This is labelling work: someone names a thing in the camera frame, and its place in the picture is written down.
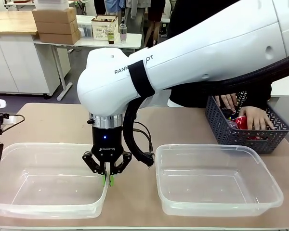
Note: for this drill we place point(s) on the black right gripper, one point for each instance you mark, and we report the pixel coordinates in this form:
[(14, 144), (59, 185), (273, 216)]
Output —
[(107, 144)]

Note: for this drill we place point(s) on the clear plastic container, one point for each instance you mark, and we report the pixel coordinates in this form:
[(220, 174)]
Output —
[(45, 197), (216, 197)]

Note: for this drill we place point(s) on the red crushed can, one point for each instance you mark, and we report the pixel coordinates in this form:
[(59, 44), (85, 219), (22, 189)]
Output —
[(240, 121)]

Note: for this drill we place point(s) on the person's left forearm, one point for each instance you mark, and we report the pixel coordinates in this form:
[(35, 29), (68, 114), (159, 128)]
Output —
[(262, 98)]

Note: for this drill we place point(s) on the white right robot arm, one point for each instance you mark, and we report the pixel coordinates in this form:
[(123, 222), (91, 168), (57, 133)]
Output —
[(183, 53)]

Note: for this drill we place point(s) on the dark grey woven basket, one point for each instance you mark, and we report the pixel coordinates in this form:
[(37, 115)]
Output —
[(233, 140)]

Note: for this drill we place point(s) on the person's right hand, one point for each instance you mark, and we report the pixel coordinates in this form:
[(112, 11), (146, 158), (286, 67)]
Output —
[(227, 101)]

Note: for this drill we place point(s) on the person's left hand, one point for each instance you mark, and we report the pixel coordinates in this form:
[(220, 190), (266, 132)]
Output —
[(255, 118)]

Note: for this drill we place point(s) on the white background table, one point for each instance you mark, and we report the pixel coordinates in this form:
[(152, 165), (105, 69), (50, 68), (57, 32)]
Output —
[(91, 42)]

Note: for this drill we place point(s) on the cup with dark drink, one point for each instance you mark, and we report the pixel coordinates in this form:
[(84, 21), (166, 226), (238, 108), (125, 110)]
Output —
[(111, 38)]

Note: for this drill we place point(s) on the dark crushed can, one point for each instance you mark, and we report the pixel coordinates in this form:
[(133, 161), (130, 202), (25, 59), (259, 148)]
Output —
[(226, 113)]

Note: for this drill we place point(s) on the clear plastic bottle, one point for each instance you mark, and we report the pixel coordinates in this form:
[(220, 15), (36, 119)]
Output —
[(122, 32)]

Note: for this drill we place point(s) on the cardboard box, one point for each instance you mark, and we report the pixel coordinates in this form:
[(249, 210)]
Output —
[(56, 27), (59, 38), (54, 15)]

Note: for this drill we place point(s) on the light wooden crate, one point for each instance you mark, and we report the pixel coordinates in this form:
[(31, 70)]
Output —
[(102, 29)]

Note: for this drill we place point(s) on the clear storage boxes stack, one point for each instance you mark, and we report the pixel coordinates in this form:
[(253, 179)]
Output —
[(84, 30)]

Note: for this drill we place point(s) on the bystander in dark skirt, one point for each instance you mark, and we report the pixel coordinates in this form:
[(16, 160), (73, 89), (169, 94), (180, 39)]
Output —
[(155, 16)]

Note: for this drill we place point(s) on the bystander in khaki trousers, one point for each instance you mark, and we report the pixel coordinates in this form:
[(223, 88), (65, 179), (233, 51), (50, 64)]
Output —
[(132, 10)]

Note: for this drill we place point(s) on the bystander in blue shirt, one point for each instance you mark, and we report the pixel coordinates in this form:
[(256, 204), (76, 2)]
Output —
[(114, 7)]

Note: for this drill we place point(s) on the person in black top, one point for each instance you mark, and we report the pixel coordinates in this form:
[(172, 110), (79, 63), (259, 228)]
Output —
[(190, 19)]

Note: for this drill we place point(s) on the white side table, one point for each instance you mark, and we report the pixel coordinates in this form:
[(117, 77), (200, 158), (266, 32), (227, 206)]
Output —
[(286, 84)]

